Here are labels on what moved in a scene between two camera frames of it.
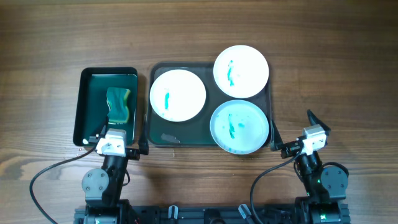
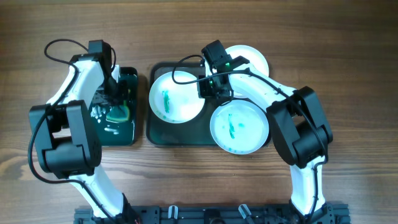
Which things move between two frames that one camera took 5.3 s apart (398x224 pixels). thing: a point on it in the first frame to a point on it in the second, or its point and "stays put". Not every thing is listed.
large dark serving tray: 196,132 stays put
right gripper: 292,147 to 204,88
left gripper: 132,152 to 104,98
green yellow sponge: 119,110 stays put
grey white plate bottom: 239,127 stays put
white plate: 178,95 stays put
